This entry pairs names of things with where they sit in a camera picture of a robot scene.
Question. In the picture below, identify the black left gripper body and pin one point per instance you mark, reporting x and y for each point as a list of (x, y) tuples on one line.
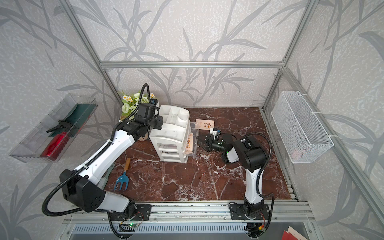
[(155, 123)]

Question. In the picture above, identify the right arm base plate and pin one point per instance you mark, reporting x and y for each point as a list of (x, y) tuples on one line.
[(240, 210)]

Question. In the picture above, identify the dark green cloth in tray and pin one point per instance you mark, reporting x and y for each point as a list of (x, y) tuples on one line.
[(80, 114)]

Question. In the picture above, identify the red brush in tray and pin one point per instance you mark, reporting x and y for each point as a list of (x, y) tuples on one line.
[(55, 147)]

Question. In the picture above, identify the blue garden hand fork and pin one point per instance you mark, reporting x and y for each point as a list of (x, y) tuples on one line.
[(123, 180)]

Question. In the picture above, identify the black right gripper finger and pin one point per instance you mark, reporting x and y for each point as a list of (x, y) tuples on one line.
[(202, 145), (202, 138)]

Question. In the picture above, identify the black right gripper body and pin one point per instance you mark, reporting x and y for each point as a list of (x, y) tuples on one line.
[(214, 145)]

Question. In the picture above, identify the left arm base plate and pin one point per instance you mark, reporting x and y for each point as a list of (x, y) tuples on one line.
[(139, 212)]

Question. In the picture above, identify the red booklet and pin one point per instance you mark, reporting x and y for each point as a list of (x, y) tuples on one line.
[(292, 234)]

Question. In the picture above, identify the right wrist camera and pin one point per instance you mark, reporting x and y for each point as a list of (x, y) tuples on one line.
[(215, 132)]

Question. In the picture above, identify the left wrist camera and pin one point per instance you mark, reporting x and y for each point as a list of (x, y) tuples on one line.
[(154, 101)]

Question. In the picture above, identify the white plastic drawer organizer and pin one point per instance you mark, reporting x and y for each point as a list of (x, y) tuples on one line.
[(170, 142)]

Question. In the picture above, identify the aluminium mounting rail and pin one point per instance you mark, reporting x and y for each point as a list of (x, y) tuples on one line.
[(219, 220)]

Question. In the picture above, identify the beige printed postcard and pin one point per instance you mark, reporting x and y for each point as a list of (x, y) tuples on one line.
[(204, 124), (189, 146)]

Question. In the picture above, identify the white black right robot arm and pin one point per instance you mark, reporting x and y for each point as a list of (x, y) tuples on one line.
[(253, 151)]

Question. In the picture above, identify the artificial green white flowers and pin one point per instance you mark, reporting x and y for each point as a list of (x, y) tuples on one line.
[(130, 102)]

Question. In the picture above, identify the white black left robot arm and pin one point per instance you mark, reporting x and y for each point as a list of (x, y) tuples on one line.
[(79, 186)]

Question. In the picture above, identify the black clamp in tray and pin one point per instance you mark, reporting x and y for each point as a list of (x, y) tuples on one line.
[(64, 127)]

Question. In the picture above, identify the clear wall-mounted plastic tray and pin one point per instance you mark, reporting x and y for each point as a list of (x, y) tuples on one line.
[(49, 140)]

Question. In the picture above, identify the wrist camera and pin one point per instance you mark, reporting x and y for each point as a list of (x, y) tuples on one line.
[(154, 101), (215, 132)]

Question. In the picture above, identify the white wire mesh basket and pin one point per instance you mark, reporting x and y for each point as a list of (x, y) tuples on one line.
[(302, 134)]

